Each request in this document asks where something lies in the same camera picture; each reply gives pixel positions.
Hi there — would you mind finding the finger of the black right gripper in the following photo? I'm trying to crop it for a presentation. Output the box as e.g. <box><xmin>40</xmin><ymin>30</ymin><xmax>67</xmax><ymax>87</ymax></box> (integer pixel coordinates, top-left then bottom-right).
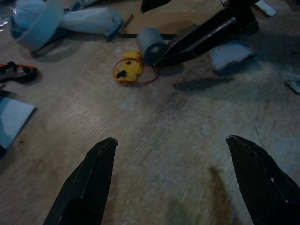
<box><xmin>155</xmin><ymin>16</ymin><xmax>238</xmax><ymax>68</ymax></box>
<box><xmin>140</xmin><ymin>0</ymin><xmax>172</xmax><ymax>14</ymax></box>

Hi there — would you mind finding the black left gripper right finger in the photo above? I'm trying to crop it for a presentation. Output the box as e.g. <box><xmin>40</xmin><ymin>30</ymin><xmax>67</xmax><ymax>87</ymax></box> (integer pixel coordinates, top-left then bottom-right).
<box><xmin>225</xmin><ymin>135</ymin><xmax>300</xmax><ymax>225</ymax></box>

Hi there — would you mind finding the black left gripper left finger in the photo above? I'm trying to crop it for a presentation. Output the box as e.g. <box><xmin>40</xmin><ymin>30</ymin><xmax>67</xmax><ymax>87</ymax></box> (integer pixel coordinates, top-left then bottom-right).
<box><xmin>43</xmin><ymin>137</ymin><xmax>118</xmax><ymax>225</ymax></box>

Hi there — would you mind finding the grey-blue paper roll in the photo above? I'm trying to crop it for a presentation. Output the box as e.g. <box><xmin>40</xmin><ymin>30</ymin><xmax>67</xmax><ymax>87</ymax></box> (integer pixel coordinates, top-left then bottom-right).
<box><xmin>136</xmin><ymin>27</ymin><xmax>168</xmax><ymax>67</ymax></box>

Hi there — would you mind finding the white paper scrap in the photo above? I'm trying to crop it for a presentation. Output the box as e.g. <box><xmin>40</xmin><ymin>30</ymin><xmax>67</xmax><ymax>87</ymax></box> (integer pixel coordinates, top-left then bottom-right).
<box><xmin>254</xmin><ymin>0</ymin><xmax>278</xmax><ymax>17</ymax></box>

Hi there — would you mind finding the brown cardboard sheet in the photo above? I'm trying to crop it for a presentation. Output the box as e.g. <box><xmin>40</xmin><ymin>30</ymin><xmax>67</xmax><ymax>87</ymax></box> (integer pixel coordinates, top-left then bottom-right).
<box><xmin>118</xmin><ymin>0</ymin><xmax>225</xmax><ymax>36</ymax></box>

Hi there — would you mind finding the thin wooden stick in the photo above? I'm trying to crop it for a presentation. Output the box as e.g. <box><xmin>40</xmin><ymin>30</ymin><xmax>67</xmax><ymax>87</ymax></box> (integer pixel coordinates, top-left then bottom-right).
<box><xmin>122</xmin><ymin>14</ymin><xmax>135</xmax><ymax>31</ymax></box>

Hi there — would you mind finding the white blue-edged foam pad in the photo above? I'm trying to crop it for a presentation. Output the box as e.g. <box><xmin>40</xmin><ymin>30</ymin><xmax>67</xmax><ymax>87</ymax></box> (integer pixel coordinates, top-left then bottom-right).
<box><xmin>209</xmin><ymin>43</ymin><xmax>258</xmax><ymax>76</ymax></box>

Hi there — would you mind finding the white plastic bag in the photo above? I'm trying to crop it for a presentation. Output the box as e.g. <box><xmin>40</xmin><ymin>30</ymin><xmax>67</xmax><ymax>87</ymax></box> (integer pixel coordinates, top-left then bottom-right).
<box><xmin>60</xmin><ymin>7</ymin><xmax>124</xmax><ymax>42</ymax></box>

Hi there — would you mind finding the yellow plastic piece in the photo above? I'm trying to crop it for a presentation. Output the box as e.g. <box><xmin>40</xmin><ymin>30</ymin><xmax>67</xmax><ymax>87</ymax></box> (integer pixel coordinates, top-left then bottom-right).
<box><xmin>117</xmin><ymin>51</ymin><xmax>145</xmax><ymax>83</ymax></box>

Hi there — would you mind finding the light blue flat sheet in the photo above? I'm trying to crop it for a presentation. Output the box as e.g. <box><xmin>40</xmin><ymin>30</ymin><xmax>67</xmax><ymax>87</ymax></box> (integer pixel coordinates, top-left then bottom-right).
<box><xmin>0</xmin><ymin>90</ymin><xmax>38</xmax><ymax>156</ymax></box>

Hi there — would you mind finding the black and orange tool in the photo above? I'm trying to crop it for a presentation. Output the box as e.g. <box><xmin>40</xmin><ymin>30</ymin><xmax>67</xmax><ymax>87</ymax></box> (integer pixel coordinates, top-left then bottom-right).
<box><xmin>0</xmin><ymin>61</ymin><xmax>40</xmax><ymax>84</ymax></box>

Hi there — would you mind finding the clear plastic wrap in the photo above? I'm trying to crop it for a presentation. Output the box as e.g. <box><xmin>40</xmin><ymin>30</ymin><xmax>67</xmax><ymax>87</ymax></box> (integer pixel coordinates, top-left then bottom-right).
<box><xmin>0</xmin><ymin>0</ymin><xmax>16</xmax><ymax>32</ymax></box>

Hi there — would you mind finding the black cable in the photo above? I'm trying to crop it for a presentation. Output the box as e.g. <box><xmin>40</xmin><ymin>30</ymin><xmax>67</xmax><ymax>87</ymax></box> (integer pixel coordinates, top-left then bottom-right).
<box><xmin>118</xmin><ymin>33</ymin><xmax>180</xmax><ymax>40</ymax></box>

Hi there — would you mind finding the orange wire loop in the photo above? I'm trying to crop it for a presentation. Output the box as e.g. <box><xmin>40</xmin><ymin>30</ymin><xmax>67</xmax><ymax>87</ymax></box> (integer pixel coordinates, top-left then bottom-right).
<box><xmin>112</xmin><ymin>57</ymin><xmax>162</xmax><ymax>87</ymax></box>

